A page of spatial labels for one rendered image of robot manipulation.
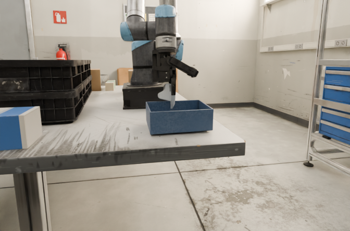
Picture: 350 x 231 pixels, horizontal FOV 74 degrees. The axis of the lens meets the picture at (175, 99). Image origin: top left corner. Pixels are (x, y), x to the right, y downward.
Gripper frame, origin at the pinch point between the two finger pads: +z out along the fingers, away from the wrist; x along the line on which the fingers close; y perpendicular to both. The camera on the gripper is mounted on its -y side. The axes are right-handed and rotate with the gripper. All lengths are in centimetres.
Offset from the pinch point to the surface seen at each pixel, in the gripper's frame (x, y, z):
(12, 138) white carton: 19.3, 44.5, 6.2
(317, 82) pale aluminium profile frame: -91, -135, -9
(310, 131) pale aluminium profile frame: -97, -134, 33
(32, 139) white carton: 15.0, 41.7, 7.4
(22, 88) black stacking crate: -1, 51, -7
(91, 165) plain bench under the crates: 23.7, 24.4, 13.1
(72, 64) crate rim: -2.0, 35.1, -15.3
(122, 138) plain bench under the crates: 13.9, 17.5, 8.6
